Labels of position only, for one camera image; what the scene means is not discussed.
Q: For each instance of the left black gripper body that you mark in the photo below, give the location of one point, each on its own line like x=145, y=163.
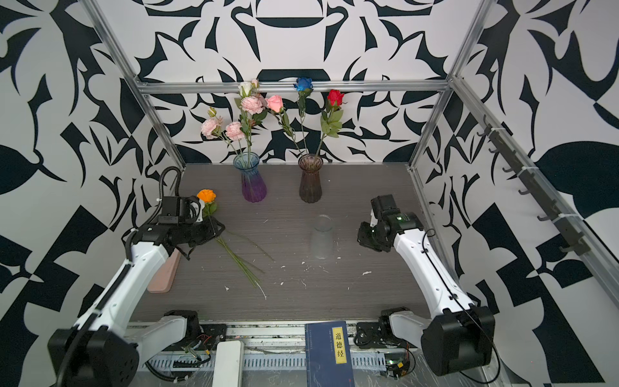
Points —
x=199, y=233

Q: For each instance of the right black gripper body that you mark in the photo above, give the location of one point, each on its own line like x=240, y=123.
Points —
x=369, y=235

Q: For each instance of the orange rose stem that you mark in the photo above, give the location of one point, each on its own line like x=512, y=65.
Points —
x=208, y=198

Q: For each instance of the clear glass vase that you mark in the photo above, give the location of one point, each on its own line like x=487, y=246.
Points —
x=322, y=237

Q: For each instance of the purple blue glass vase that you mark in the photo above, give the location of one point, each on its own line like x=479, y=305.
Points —
x=253, y=187

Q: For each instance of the dark maroon glass vase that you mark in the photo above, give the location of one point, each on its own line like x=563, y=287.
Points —
x=310, y=190

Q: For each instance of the twin pink peony stem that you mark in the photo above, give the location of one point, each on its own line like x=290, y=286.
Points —
x=212, y=128

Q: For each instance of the red rose stem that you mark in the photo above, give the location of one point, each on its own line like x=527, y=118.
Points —
x=331, y=117

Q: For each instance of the white rose stem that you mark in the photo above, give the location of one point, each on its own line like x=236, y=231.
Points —
x=247, y=89

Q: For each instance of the pink rose stem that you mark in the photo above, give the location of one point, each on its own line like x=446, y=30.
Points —
x=276, y=107

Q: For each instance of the blue rose stem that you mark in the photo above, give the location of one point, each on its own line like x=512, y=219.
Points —
x=304, y=88

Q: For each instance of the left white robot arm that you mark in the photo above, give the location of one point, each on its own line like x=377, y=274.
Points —
x=95, y=351

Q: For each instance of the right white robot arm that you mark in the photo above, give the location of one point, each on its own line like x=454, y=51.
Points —
x=458, y=335

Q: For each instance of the pink object at table edge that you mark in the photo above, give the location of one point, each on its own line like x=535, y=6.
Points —
x=163, y=279

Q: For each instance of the white power adapter box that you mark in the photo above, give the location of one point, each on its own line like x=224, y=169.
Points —
x=228, y=366

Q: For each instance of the blue book yellow label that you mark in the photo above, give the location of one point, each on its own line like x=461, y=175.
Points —
x=328, y=355

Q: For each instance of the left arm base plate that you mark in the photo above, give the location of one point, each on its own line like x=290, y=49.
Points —
x=209, y=336

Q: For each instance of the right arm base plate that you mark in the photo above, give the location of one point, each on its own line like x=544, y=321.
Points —
x=371, y=335

